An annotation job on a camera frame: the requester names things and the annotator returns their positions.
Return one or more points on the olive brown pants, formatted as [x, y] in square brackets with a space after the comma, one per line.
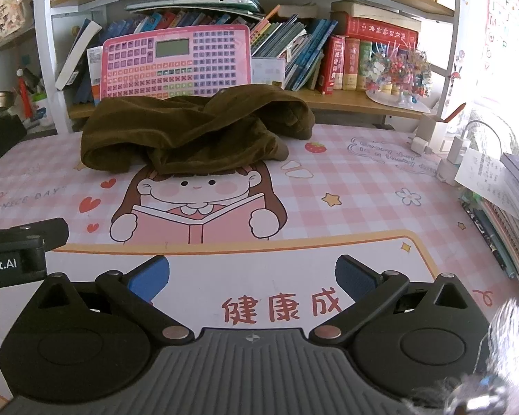
[190, 138]

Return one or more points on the white power block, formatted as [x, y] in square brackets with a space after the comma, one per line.
[447, 170]

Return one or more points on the black case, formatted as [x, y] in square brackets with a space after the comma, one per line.
[2, 138]

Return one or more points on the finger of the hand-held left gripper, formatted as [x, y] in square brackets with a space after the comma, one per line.
[47, 231]

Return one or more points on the pink checkered cartoon desk mat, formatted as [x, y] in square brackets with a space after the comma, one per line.
[350, 207]

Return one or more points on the thick red lying book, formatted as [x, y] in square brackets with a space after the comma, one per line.
[380, 30]

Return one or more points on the white blue booklet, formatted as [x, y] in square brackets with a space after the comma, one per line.
[268, 73]

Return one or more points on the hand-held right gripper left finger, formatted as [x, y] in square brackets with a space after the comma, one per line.
[149, 276]

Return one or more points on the red white marker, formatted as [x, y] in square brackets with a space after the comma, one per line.
[26, 95]

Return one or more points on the colourful crystal tree ornament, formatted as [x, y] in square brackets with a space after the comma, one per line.
[398, 69]

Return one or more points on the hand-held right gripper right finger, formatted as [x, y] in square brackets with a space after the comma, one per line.
[354, 277]

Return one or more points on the leaning white edged book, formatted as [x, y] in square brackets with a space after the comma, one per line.
[75, 56]

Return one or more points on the red pencil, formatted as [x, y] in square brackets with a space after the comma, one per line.
[455, 113]

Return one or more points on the pink learning tablet toy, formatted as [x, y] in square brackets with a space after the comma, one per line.
[129, 73]

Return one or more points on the row of colourful thin books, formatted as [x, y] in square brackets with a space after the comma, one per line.
[294, 47]

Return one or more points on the printed paper sheet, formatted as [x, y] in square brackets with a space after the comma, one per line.
[480, 177]

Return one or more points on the red yellow spine dictionary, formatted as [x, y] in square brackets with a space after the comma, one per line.
[351, 65]

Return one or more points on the white orange booklet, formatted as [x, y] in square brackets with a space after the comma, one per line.
[94, 73]

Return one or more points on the white plug adapter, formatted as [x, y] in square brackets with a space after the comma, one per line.
[418, 145]

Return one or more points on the old beige thick book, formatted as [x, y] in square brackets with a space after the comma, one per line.
[372, 9]

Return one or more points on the white pen holder box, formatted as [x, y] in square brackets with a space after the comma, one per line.
[432, 134]

